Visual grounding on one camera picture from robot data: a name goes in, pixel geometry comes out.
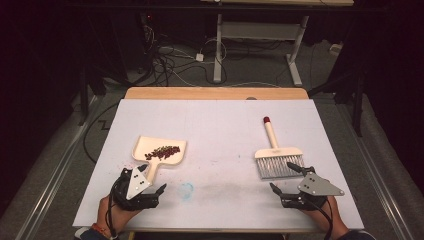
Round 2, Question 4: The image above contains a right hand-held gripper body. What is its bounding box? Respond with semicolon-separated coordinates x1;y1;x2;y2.
279;171;346;212

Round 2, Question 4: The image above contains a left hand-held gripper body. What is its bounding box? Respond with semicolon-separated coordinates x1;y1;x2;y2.
109;165;160;212

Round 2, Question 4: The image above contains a cream hand brush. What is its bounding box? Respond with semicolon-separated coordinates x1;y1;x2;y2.
253;115;306;181

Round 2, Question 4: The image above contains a cream plastic dustpan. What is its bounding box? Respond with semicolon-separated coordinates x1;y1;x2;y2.
131;134;188;186

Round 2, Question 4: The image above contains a brown coffee beans pile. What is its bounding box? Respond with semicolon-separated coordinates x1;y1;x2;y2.
144;145;182;162

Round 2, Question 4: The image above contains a person's right hand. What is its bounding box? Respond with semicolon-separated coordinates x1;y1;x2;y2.
301;196;350;240

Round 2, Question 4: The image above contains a person's left hand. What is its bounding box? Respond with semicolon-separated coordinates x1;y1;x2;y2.
96;194;141;235

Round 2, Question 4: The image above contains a white table mat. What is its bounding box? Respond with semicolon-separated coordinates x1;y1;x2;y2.
72;98;365;231

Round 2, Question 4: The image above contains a black stand leg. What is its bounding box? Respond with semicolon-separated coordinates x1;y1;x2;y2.
307;64;365;138

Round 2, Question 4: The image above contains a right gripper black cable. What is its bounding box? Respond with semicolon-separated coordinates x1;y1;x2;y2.
309;198;335;240

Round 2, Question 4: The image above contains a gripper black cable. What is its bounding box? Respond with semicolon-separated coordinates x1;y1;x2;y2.
309;198;335;240
105;186;120;240

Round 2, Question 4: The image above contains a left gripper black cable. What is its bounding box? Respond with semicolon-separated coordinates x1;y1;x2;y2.
105;186;120;240

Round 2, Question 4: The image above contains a red bracelet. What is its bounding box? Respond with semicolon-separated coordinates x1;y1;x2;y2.
91;222;113;240

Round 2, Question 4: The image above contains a metal floor rail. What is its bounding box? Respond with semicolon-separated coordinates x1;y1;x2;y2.
18;95;103;240
334;101;416;240

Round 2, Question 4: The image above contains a black floor cable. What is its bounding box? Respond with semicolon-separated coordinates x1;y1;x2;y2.
82;100;120;165

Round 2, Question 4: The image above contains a tangle of floor cables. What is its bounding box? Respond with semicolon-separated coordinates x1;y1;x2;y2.
141;18;231;88

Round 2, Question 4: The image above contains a white desk frame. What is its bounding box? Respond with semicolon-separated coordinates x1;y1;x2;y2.
199;0;355;87

